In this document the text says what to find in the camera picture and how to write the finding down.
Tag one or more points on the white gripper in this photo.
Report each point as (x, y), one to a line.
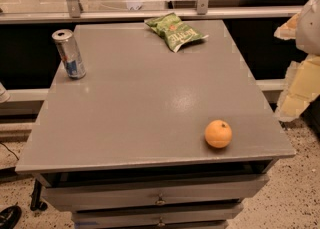
(310, 29)

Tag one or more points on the silver blue redbull can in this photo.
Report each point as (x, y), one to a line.
(69, 53)

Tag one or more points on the orange fruit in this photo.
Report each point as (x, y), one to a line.
(218, 134)

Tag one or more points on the green chip bag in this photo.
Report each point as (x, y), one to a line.
(174, 31)

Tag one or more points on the grey drawer cabinet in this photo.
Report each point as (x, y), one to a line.
(105, 146)

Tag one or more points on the upper drawer metal knob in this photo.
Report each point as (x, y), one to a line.
(160, 201)

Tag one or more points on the drawer metal knob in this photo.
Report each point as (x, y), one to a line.
(161, 223)
(160, 201)

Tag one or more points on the lower drawer metal knob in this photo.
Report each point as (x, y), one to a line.
(161, 223)

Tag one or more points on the black caster wheel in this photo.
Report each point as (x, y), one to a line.
(36, 203)

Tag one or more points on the black object floor corner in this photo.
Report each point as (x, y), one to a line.
(9, 217)

